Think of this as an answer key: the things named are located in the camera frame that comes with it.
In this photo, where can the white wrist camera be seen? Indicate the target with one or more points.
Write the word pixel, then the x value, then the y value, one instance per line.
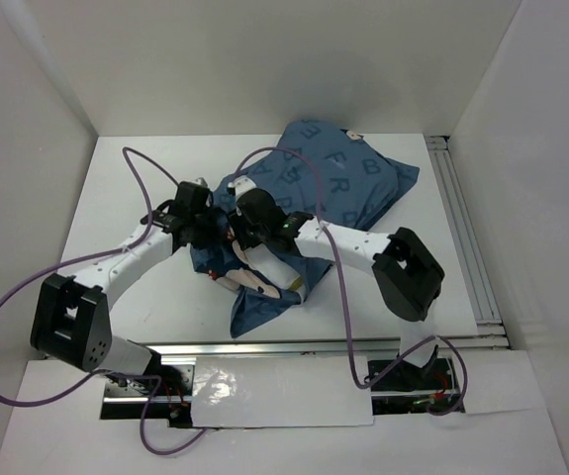
pixel 240 186
pixel 200 181

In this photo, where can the aluminium frame rail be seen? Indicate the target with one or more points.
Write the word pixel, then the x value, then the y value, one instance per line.
pixel 480 291

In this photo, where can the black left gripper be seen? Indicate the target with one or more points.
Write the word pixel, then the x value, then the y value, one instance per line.
pixel 214 237

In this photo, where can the white pillow with yellow edge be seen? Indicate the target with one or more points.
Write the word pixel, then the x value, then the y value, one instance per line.
pixel 266 274

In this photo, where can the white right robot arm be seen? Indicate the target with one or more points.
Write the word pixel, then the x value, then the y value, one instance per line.
pixel 407 275

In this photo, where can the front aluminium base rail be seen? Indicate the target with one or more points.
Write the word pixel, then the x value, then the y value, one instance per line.
pixel 438 389

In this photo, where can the blue cartoon print pillowcase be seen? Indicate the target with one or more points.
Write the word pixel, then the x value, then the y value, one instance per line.
pixel 316 166

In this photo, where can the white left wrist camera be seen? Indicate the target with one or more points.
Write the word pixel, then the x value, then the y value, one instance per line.
pixel 200 181

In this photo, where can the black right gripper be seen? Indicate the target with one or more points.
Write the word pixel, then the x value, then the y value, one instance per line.
pixel 237 221

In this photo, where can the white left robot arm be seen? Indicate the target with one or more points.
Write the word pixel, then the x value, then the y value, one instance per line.
pixel 72 321

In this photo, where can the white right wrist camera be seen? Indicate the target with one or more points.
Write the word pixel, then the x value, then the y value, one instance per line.
pixel 240 186

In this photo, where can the white cover sheet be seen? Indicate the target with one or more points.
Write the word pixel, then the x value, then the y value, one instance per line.
pixel 276 392

